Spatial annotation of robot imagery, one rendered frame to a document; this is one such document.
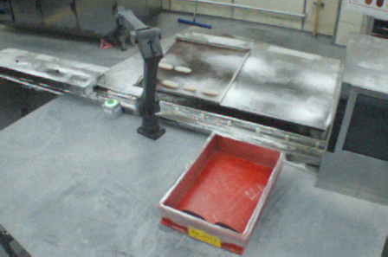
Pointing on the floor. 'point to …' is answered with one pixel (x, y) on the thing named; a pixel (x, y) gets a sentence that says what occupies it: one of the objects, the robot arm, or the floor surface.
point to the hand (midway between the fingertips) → (107, 43)
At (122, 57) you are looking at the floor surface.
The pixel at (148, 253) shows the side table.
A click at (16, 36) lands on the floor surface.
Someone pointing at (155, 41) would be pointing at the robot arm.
